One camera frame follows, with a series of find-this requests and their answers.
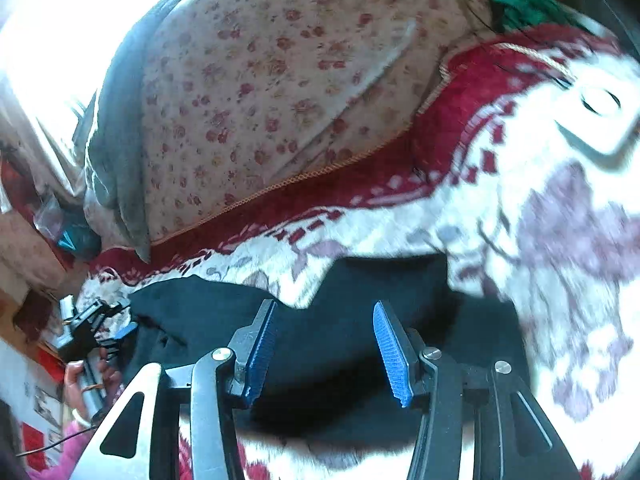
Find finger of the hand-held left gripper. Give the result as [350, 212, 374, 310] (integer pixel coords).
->
[97, 321, 139, 361]
[75, 298, 132, 327]

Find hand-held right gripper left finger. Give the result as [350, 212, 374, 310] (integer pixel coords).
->
[74, 299, 279, 480]

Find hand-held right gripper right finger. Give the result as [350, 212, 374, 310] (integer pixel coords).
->
[372, 301, 583, 480]

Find black pants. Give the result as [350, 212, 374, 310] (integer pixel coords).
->
[122, 255, 526, 451]

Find person's left forearm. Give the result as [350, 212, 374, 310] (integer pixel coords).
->
[27, 417, 96, 480]

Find person's left hand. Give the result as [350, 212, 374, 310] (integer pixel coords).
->
[62, 347, 123, 428]

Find teal bag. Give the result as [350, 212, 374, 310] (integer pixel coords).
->
[56, 215, 101, 261]

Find floral pillow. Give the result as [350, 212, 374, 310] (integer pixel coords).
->
[0, 220, 68, 292]

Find clear plastic bag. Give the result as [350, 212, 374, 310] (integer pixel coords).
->
[32, 192, 66, 238]

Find grey fleece blanket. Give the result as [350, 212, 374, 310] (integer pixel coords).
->
[82, 0, 191, 263]

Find red white floral blanket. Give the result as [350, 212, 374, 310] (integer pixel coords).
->
[80, 25, 640, 480]

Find cream curtain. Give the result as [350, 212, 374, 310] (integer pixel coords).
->
[0, 80, 88, 201]

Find cream floral quilt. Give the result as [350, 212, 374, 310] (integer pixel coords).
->
[140, 0, 551, 246]

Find white plastic device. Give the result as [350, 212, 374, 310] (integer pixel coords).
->
[555, 67, 640, 163]

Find green cloth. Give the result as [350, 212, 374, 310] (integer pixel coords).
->
[492, 0, 591, 31]

